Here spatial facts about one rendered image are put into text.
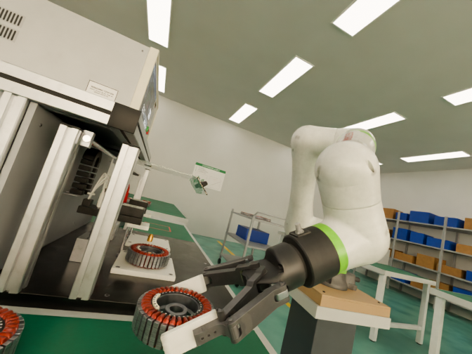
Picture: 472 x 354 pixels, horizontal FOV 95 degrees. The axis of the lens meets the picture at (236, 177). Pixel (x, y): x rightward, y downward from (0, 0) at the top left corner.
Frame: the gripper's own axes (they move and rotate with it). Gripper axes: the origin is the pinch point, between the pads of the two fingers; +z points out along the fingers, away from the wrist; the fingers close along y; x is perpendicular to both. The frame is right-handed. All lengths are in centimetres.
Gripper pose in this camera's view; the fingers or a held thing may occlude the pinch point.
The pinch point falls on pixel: (178, 312)
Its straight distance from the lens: 38.6
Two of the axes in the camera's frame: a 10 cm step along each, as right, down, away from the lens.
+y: 3.0, -0.4, -9.5
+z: -9.2, 2.5, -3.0
